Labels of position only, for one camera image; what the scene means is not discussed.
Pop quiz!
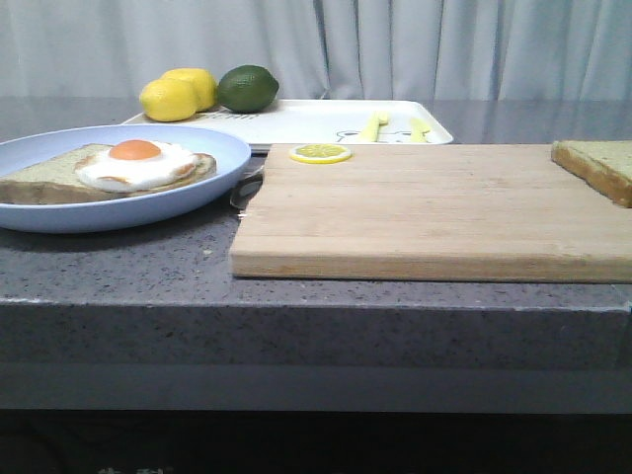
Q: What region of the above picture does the metal cutting board handle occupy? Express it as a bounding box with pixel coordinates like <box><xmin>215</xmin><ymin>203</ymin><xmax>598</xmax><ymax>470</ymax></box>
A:
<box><xmin>229</xmin><ymin>166</ymin><xmax>265</xmax><ymax>210</ymax></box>

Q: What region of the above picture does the white bear tray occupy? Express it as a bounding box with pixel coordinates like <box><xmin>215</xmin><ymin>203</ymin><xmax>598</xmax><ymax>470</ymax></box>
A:
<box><xmin>120</xmin><ymin>99</ymin><xmax>454</xmax><ymax>147</ymax></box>

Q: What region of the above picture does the lemon slice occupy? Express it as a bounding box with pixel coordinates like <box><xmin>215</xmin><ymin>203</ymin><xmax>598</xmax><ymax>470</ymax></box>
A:
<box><xmin>289</xmin><ymin>143</ymin><xmax>353</xmax><ymax>164</ymax></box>

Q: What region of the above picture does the wooden cutting board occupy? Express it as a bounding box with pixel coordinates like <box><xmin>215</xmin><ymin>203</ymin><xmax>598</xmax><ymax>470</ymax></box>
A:
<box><xmin>230</xmin><ymin>144</ymin><xmax>631</xmax><ymax>283</ymax></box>

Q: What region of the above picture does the bread slice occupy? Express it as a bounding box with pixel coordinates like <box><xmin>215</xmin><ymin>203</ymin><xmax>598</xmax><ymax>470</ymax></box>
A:
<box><xmin>551</xmin><ymin>140</ymin><xmax>631</xmax><ymax>208</ymax></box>
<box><xmin>1</xmin><ymin>143</ymin><xmax>216</xmax><ymax>205</ymax></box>

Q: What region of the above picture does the green lime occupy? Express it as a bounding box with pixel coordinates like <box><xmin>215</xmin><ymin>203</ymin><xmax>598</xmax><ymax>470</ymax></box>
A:
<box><xmin>217</xmin><ymin>64</ymin><xmax>279</xmax><ymax>114</ymax></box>

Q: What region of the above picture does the yellow plastic fork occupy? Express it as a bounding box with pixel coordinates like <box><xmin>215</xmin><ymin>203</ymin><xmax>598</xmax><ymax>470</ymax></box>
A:
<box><xmin>356</xmin><ymin>112</ymin><xmax>389</xmax><ymax>143</ymax></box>

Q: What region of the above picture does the light blue plate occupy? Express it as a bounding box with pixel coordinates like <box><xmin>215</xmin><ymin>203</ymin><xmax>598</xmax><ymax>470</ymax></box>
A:
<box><xmin>1</xmin><ymin>124</ymin><xmax>251</xmax><ymax>233</ymax></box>

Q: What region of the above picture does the yellow lemon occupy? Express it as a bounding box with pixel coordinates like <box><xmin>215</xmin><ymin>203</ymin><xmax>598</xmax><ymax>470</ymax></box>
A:
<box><xmin>162</xmin><ymin>68</ymin><xmax>217</xmax><ymax>112</ymax></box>
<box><xmin>138</xmin><ymin>78</ymin><xmax>198</xmax><ymax>122</ymax></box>

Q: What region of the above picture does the rear yellow lemon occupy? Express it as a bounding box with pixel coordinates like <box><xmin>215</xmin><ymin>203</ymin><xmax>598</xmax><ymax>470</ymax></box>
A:
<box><xmin>162</xmin><ymin>68</ymin><xmax>217</xmax><ymax>112</ymax></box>

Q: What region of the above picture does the grey curtain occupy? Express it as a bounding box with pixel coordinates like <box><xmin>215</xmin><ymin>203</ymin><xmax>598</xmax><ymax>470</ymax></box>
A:
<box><xmin>1</xmin><ymin>1</ymin><xmax>631</xmax><ymax>101</ymax></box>

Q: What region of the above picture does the front yellow lemon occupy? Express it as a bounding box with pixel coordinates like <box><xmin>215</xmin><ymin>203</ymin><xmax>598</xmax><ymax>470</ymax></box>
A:
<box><xmin>138</xmin><ymin>78</ymin><xmax>198</xmax><ymax>122</ymax></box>

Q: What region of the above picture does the yellow plastic knife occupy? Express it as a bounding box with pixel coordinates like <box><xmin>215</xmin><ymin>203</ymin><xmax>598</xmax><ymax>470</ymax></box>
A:
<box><xmin>410</xmin><ymin>118</ymin><xmax>432</xmax><ymax>143</ymax></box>

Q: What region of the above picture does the fried egg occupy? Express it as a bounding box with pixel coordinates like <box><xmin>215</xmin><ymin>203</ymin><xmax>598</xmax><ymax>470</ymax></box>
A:
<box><xmin>74</xmin><ymin>139</ymin><xmax>215</xmax><ymax>193</ymax></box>

